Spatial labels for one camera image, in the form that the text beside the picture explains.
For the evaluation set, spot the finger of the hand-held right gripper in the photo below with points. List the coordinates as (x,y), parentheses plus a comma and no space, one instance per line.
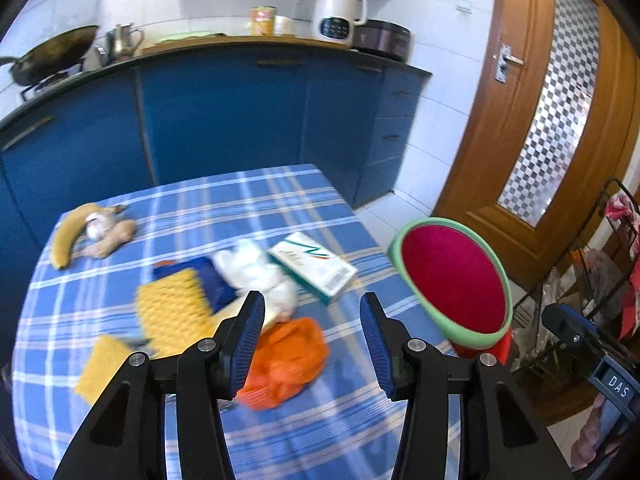
(567,322)

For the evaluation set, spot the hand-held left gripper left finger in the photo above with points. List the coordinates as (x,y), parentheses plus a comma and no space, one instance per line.
(247,340)

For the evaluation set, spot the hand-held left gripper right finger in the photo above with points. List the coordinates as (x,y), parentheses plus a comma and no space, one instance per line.
(375,345)

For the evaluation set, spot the orange plastic bag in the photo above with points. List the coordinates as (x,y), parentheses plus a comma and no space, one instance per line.
(287,360)

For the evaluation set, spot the blue plastic bag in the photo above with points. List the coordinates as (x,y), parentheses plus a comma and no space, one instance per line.
(212,282)

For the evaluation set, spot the white plastic bag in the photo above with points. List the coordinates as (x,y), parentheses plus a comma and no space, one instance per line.
(255,272)

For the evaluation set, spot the large yellow waffle sponge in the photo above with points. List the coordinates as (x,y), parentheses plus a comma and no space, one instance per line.
(172,310)

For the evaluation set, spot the red bucket with green rim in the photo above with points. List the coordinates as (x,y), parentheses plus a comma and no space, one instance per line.
(450,275)

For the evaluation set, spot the small yellow sponge block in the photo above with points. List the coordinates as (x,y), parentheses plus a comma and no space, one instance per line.
(102,370)

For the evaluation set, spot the person's right hand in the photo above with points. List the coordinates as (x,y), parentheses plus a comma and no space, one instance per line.
(590,430)

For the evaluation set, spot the black metal rack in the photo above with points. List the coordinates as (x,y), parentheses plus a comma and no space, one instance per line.
(550,355)

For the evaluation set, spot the white and green carton box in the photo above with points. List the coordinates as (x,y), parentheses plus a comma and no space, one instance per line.
(312,267)

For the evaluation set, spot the red cloth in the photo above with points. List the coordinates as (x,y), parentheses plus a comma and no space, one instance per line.
(620,207)

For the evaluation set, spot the blue plaid tablecloth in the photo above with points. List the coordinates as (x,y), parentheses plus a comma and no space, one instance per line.
(215,210)

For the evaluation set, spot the ginger root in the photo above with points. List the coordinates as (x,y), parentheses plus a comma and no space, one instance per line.
(112,240)

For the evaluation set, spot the wooden door with glass panel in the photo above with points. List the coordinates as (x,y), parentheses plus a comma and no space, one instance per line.
(525,150)

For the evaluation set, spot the garlic bulb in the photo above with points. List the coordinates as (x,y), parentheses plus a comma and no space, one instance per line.
(97,225)

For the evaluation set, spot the yellow banana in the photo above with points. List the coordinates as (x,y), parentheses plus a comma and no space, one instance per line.
(70,237)

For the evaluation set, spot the blue kitchen cabinets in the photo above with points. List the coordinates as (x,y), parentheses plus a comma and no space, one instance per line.
(225,120)

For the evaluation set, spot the dark rice cooker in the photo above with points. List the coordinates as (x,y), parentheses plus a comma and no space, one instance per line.
(382,37)

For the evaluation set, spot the green cloth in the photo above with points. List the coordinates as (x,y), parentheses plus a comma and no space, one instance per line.
(187,36)

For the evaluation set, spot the yellow labelled tin can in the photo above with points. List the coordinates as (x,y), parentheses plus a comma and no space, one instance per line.
(263,21)

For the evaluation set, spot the metal teapot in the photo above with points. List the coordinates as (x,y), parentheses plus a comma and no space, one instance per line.
(120,42)

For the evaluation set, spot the gas stove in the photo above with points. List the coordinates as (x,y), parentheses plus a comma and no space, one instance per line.
(50,82)

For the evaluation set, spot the white electric soy milk maker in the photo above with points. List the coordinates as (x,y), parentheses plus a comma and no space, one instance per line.
(335,10)

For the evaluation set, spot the black wok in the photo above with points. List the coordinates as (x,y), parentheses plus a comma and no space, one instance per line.
(50,55)

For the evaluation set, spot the white wall socket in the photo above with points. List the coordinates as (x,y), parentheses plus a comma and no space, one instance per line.
(464,6)

